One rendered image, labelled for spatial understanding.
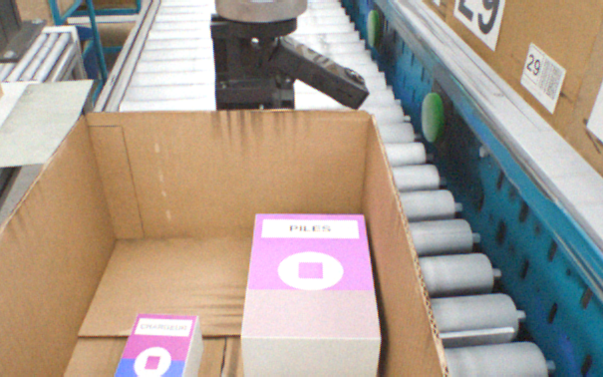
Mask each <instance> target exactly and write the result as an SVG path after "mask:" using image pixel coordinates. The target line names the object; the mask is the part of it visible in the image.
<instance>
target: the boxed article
mask: <svg viewBox="0 0 603 377"><path fill-rule="evenodd" d="M202 353H203V343H202V336H201V329H200V322H199V316H190V315H160V314H138V315H137V317H136V320H135V323H134V325H133V329H132V332H131V334H130V337H129V339H128V342H127V346H126V348H125V351H124V354H122V356H121V360H120V362H119V365H118V368H117V370H116V373H115V377H197V375H198V371H199V366H200V361H201V357H202Z"/></svg>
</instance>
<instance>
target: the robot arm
mask: <svg viewBox="0 0 603 377"><path fill-rule="evenodd" d="M307 9H308V0H214V10H215V12H216V13H211V14H210V24H209V27H210V37H211V38H212V49H213V61H214V72H215V74H214V95H215V107H216V110H224V109H296V97H295V86H294V83H295V82H296V80H298V81H300V82H302V83H305V84H307V86H309V87H311V88H312V89H314V90H316V91H319V92H321V93H323V94H325V95H327V96H328V97H331V99H333V100H334V101H336V102H337V103H338V104H340V105H342V106H346V107H349V108H351V109H360V108H361V106H362V105H363V104H364V102H365V101H366V100H367V97H368V96H369V94H371V93H369V91H368V89H367V87H366V85H365V83H366V82H365V79H364V78H363V77H362V76H361V75H360V74H358V73H356V72H354V71H353V69H351V68H349V67H343V66H341V65H340V64H338V63H336V62H334V61H332V60H330V59H328V58H326V57H324V55H323V54H321V53H319V52H316V51H315V50H313V49H311V48H309V47H308V46H306V45H303V44H301V43H299V42H298V40H296V39H294V38H292V37H290V36H288V35H289V34H292V33H294V32H295V31H297V29H298V17H299V16H300V15H302V14H305V13H306V12H307ZM253 38H254V39H253ZM220 82H223V84H220Z"/></svg>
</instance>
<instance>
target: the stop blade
mask: <svg viewBox="0 0 603 377"><path fill-rule="evenodd" d="M439 335H440V336H441V339H442V344H443V347H444V349H449V348H463V347H475V346H488V345H497V344H501V343H510V340H511V338H512V335H513V329H512V327H504V328H491V330H477V331H464V332H451V333H439ZM225 356H226V350H223V357H222V365H221V368H224V365H225Z"/></svg>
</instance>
